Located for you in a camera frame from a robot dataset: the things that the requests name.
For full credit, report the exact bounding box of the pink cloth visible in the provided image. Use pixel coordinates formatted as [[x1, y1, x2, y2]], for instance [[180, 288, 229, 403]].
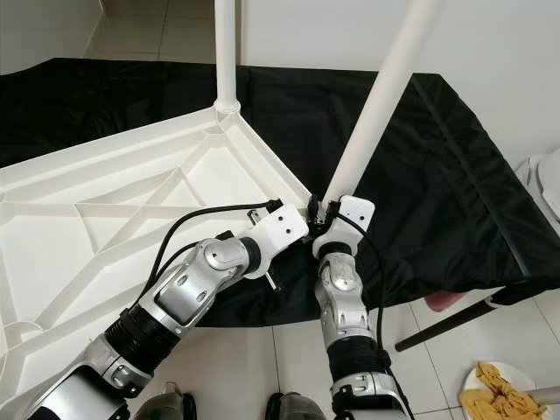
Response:
[[424, 290, 465, 312]]

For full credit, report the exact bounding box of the grey robot left foot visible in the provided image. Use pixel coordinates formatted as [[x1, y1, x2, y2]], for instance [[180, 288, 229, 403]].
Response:
[[140, 382, 198, 420]]

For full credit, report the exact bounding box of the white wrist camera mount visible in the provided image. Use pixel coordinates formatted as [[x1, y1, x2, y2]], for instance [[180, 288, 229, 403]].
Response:
[[249, 201, 310, 263], [312, 195, 375, 257]]

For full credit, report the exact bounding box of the yellow cloth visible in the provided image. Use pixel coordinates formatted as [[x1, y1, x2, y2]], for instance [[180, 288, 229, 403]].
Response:
[[462, 361, 545, 420]]

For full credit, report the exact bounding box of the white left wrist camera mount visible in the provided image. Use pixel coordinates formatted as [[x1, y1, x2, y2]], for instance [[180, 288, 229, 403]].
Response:
[[249, 201, 310, 263]]

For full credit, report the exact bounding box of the black tablecloth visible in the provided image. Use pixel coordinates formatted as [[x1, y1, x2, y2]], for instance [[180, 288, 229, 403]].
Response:
[[0, 57, 560, 329]]

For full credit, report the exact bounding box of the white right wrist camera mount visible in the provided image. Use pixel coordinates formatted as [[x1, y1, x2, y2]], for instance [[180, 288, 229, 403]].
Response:
[[312, 195, 375, 257]]

